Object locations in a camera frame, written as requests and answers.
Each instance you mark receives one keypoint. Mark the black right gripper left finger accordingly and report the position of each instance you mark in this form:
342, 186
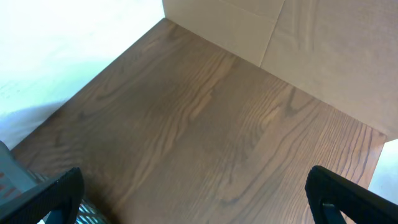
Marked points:
57, 198

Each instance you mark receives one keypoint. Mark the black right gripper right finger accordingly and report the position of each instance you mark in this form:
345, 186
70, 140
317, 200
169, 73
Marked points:
330, 196

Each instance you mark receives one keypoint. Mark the grey plastic lattice basket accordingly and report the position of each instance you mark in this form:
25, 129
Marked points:
16, 180

